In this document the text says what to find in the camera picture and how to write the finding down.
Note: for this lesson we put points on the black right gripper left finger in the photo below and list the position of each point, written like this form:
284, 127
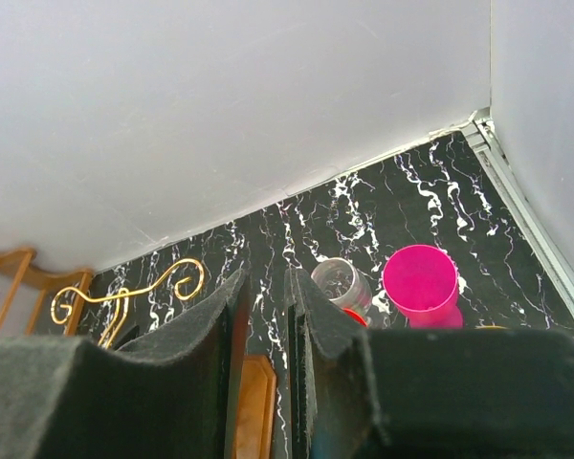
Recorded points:
171, 393

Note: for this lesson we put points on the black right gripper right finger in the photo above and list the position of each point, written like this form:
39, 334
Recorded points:
359, 392

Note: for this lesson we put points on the clear wine glass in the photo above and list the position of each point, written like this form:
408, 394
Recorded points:
349, 288

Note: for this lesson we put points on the magenta wine glass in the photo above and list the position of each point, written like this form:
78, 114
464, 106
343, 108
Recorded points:
421, 281

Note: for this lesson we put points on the gold wire wine glass rack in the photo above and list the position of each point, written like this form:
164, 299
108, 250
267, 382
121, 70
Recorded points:
256, 398

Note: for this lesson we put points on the orange wine glass yellow base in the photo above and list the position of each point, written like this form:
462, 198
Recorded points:
491, 327

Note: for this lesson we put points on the wooden tiered shelf rack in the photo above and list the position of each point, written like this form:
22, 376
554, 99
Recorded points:
27, 291

